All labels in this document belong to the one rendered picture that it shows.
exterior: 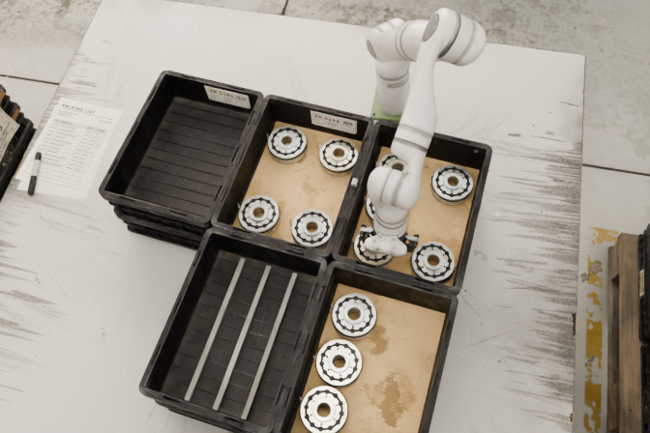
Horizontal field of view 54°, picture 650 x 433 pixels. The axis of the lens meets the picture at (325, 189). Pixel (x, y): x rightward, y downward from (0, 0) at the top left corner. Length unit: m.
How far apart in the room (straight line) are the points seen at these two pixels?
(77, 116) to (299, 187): 0.78
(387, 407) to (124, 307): 0.73
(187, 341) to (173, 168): 0.47
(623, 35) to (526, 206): 1.58
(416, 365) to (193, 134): 0.85
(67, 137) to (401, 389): 1.23
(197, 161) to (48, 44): 1.74
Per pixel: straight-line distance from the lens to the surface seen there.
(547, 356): 1.70
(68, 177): 2.00
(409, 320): 1.53
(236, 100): 1.76
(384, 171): 1.25
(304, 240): 1.56
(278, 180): 1.68
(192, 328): 1.56
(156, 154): 1.79
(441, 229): 1.61
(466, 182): 1.65
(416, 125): 1.24
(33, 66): 3.31
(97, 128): 2.06
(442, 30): 1.26
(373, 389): 1.48
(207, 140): 1.78
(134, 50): 2.21
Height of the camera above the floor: 2.29
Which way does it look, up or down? 62 degrees down
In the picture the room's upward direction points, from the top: 6 degrees counter-clockwise
